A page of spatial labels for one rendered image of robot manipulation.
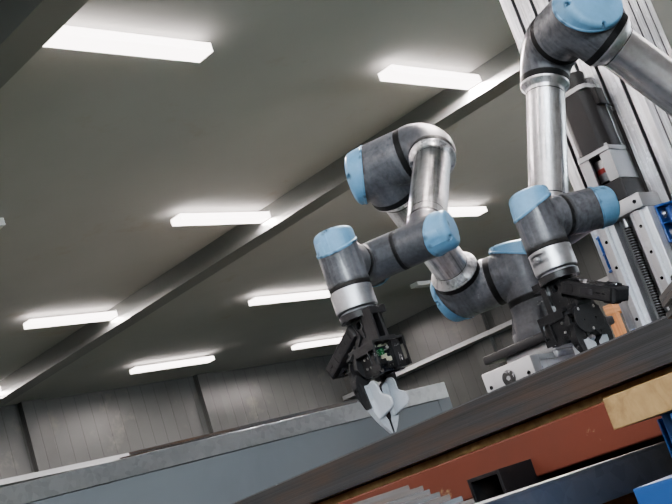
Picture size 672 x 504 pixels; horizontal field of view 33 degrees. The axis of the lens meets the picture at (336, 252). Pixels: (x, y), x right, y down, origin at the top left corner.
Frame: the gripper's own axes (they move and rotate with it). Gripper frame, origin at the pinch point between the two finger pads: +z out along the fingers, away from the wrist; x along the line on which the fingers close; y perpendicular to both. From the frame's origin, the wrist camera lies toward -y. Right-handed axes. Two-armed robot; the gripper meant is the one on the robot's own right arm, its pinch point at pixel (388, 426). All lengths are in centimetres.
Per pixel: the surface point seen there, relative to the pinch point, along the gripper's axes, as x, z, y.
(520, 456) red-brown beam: -37, 13, 63
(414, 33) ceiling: 348, -250, -281
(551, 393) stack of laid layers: -37, 8, 71
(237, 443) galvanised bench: 10, -11, -63
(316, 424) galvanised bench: 32, -11, -63
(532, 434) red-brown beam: -37, 11, 66
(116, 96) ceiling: 184, -249, -354
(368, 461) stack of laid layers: -37, 7, 38
